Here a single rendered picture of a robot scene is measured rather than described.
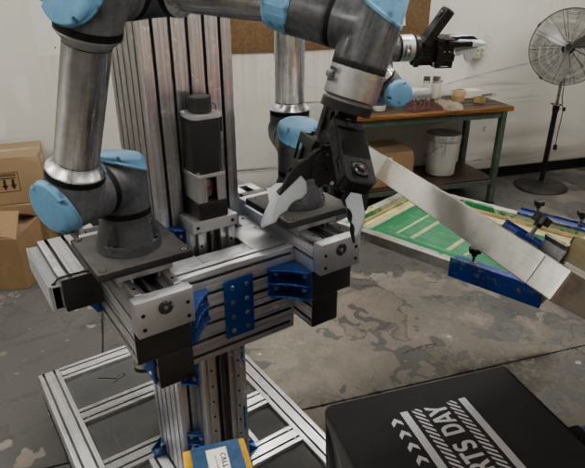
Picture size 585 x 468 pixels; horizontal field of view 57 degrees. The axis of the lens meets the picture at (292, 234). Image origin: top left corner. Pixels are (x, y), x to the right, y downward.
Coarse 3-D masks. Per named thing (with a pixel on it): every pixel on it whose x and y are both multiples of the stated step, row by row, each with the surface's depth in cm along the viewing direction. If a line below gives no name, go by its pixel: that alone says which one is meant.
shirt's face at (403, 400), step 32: (448, 384) 131; (480, 384) 131; (512, 384) 131; (352, 416) 121; (384, 416) 121; (512, 416) 121; (544, 416) 121; (352, 448) 113; (384, 448) 113; (544, 448) 113; (576, 448) 113
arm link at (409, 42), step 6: (402, 36) 154; (408, 36) 154; (414, 36) 156; (408, 42) 153; (414, 42) 154; (408, 48) 154; (414, 48) 154; (408, 54) 155; (414, 54) 155; (402, 60) 157; (408, 60) 157
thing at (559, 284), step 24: (384, 168) 92; (408, 192) 84; (432, 192) 79; (432, 216) 77; (456, 216) 73; (480, 216) 69; (480, 240) 68; (504, 240) 65; (504, 264) 63; (528, 264) 61; (552, 264) 58; (552, 288) 57; (576, 288) 57; (576, 312) 59
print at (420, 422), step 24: (432, 408) 124; (456, 408) 124; (408, 432) 117; (432, 432) 117; (456, 432) 117; (480, 432) 117; (432, 456) 111; (456, 456) 111; (480, 456) 111; (504, 456) 111
